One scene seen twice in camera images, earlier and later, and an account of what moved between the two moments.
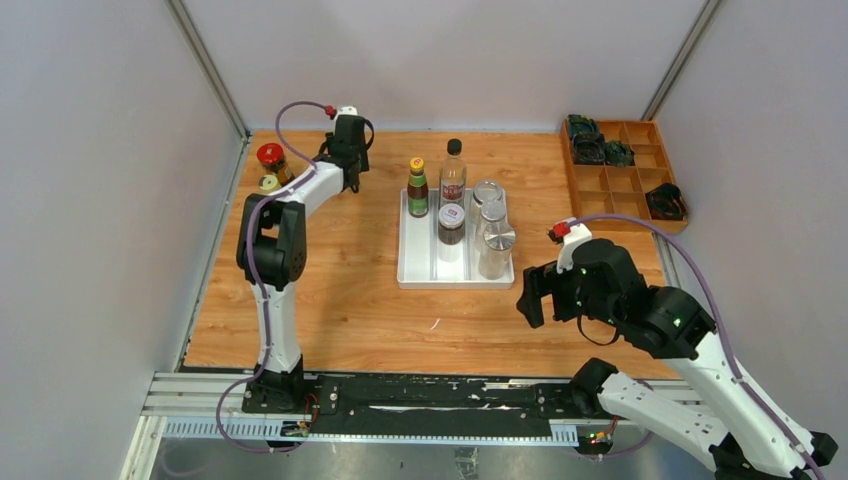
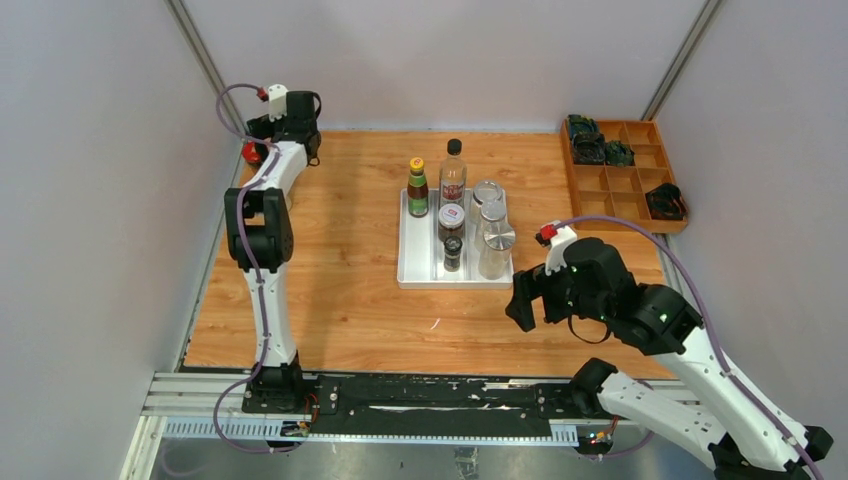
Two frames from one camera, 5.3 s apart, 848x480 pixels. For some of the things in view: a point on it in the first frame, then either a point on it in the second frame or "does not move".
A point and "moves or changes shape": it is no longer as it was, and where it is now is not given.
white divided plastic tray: (424, 262) does not move
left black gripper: (362, 158) to (264, 128)
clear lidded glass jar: (483, 191) does not move
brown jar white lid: (451, 224) does not move
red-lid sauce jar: (271, 156) moves or changes shape
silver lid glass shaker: (487, 214) does not move
